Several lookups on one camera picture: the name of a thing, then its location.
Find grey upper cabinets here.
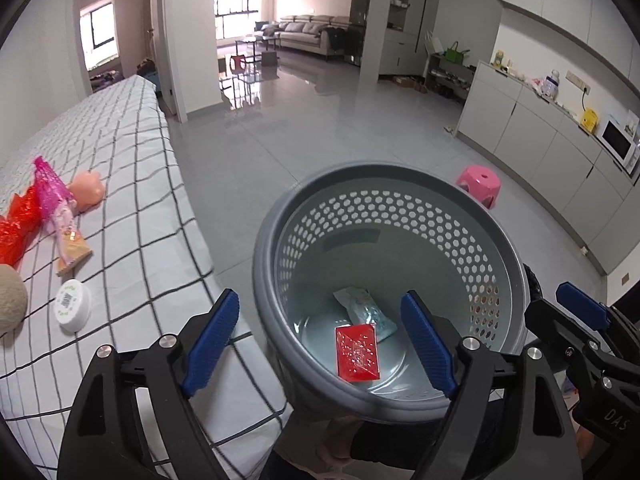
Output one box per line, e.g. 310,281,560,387
492,0,640,81

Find beige sofa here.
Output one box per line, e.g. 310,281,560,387
255,14,366,61

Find dark coffee table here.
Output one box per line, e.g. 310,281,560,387
235,35,281,61

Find grey lower cabinets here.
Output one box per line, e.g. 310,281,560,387
457,60,640,276

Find balcony window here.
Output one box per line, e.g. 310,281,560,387
215,0,261,41

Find grey cabinets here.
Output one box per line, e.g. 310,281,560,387
457,60,640,276
492,0,640,81

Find white and blue packet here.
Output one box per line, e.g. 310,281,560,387
333,286,398,343

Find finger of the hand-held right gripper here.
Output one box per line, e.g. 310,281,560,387
522,265,633,411
556,282,640,361

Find beige plush ball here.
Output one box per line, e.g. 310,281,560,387
0,264,29,336

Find white and purple jar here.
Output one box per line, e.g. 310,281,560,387
542,70,562,101

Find pink plastic stool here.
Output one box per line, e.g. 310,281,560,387
454,165,505,211

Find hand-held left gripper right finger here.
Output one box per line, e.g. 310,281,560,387
400,290,586,480

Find red flat packet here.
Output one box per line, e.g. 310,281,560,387
335,323,382,383

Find white round container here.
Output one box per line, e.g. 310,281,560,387
55,278,93,332

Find pink snack wrapper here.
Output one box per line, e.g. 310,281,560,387
32,156,94,278

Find red plastic bag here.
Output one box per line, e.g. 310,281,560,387
0,185,43,271

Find shoe rack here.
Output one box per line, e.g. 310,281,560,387
425,52,476,103

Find grey storage cabinet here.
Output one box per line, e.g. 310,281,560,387
380,0,436,78

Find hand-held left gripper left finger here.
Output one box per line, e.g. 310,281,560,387
57,288,261,480

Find white microwave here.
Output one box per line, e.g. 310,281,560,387
597,119,638,166

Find bedroom window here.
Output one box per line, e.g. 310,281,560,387
80,2,118,71

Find grey perforated plastic basket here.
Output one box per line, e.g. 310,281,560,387
251,161,531,423

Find pink pig toy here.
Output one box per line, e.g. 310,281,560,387
67,170,107,212

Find green bag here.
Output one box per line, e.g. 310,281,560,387
445,41,471,65

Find bed with checkered sheet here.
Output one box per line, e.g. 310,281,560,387
0,74,296,480

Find dark jacket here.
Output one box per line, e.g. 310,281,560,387
325,27,362,56

